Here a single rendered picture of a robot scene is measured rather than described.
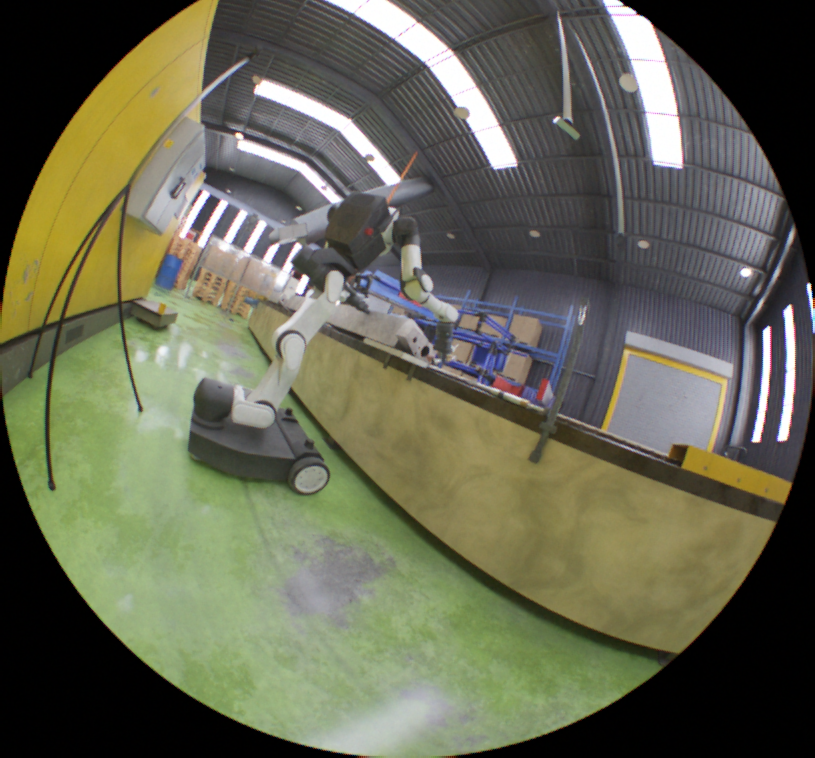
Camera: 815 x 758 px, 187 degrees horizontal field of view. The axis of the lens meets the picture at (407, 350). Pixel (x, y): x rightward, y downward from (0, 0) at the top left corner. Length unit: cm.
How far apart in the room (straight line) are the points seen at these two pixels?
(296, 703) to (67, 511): 76
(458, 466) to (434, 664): 79
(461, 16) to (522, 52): 202
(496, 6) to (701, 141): 658
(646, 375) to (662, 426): 221
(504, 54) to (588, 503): 966
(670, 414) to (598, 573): 1100
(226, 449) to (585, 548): 139
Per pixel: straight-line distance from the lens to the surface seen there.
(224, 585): 87
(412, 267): 111
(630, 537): 106
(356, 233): 113
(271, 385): 118
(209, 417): 119
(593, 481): 98
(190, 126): 221
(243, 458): 113
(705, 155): 1019
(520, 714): 100
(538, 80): 940
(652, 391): 1178
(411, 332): 139
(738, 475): 118
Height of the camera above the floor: 76
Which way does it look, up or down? 2 degrees up
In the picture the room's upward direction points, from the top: 23 degrees clockwise
